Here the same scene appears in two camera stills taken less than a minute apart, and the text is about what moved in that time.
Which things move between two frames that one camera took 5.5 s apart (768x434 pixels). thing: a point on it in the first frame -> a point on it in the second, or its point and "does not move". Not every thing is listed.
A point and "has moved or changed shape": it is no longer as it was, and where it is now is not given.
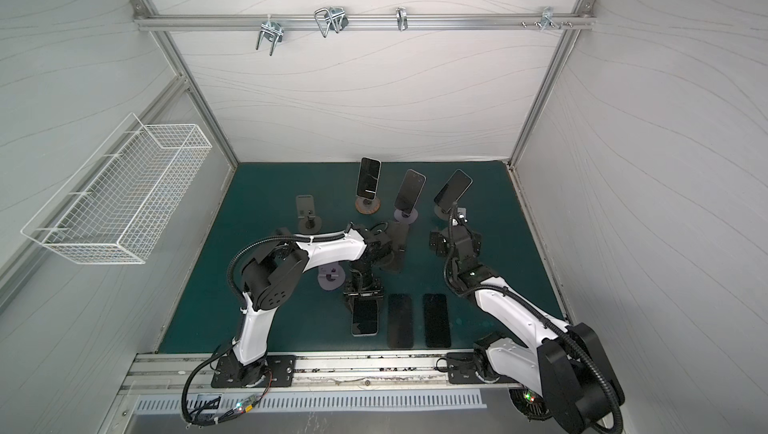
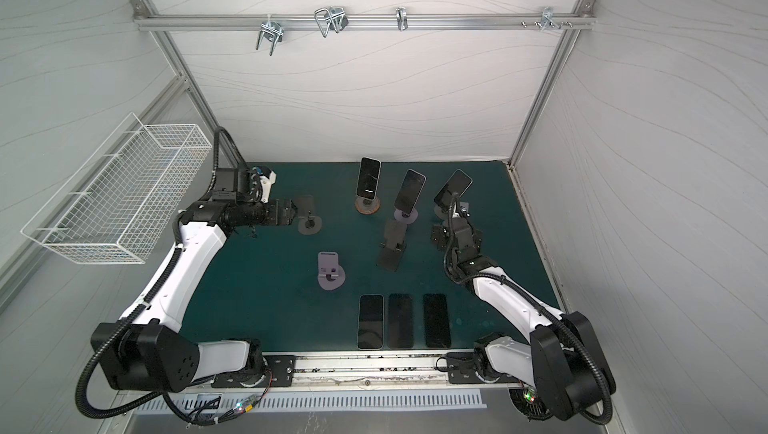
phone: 365,316 has moved or changed shape
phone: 437,328 does not move
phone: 409,191 does not move
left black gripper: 377,291 -> 286,217
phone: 369,175 does not move
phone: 400,321 does not move
